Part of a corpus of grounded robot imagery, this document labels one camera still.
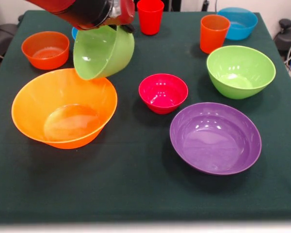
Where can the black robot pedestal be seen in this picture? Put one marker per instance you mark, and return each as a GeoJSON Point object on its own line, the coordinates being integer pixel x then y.
{"type": "Point", "coordinates": [172, 4]}

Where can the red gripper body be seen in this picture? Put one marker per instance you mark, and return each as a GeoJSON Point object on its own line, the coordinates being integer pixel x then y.
{"type": "Point", "coordinates": [127, 12]}

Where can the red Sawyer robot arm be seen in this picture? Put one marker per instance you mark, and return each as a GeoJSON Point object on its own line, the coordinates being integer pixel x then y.
{"type": "Point", "coordinates": [87, 14]}

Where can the red cup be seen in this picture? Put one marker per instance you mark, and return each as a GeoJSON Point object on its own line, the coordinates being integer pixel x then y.
{"type": "Point", "coordinates": [150, 19]}

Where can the green bowl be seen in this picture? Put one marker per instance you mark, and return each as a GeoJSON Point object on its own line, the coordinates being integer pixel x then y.
{"type": "Point", "coordinates": [101, 53]}
{"type": "Point", "coordinates": [240, 72]}

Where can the purple bowl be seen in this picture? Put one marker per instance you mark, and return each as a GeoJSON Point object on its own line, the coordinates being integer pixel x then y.
{"type": "Point", "coordinates": [215, 140]}

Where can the small red-orange bowl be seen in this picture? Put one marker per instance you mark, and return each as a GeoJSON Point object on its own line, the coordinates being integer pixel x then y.
{"type": "Point", "coordinates": [46, 51]}

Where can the small blue bowl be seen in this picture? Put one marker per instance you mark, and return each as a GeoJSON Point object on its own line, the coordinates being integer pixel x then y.
{"type": "Point", "coordinates": [242, 26]}

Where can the large orange bowl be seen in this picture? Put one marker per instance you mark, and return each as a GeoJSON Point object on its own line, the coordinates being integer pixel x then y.
{"type": "Point", "coordinates": [63, 97]}

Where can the dark green tablecloth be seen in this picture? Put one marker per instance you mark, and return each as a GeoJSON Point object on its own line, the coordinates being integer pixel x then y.
{"type": "Point", "coordinates": [135, 182]}

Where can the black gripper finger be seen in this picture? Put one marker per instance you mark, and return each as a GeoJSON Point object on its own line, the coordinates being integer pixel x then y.
{"type": "Point", "coordinates": [129, 28]}

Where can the small pink bowl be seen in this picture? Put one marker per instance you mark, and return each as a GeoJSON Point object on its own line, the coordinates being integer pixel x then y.
{"type": "Point", "coordinates": [163, 94]}

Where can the large blue bowl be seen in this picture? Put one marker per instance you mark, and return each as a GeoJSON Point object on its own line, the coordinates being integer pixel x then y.
{"type": "Point", "coordinates": [74, 34]}

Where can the orange cup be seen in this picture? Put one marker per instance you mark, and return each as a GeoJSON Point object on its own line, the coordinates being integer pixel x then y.
{"type": "Point", "coordinates": [214, 34]}

